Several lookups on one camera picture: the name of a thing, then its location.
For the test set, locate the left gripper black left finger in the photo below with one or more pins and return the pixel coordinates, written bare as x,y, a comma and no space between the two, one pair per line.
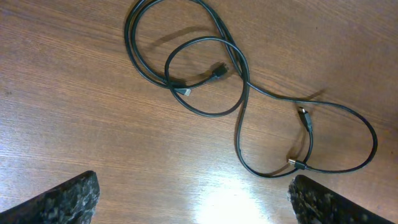
73,201

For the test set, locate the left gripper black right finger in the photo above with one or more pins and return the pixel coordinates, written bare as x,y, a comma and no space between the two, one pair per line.
314,203

